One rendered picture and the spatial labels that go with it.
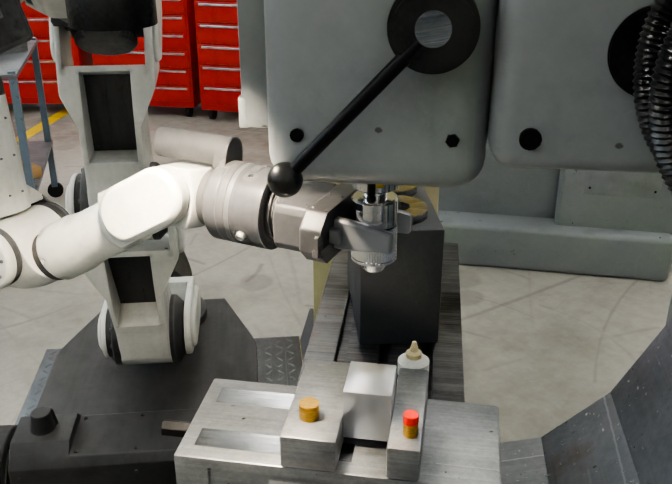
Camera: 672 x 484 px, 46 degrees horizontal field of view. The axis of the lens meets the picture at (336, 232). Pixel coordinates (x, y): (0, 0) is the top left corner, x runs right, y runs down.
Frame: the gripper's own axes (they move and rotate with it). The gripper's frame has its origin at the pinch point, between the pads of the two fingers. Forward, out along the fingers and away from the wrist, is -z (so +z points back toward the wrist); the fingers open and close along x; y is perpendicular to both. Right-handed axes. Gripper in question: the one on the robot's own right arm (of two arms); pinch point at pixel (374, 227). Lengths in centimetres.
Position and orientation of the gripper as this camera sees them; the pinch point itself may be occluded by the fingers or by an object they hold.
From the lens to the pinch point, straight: 81.1
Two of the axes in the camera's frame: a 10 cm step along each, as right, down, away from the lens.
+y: -0.1, 9.1, 4.1
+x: 4.2, -3.7, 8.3
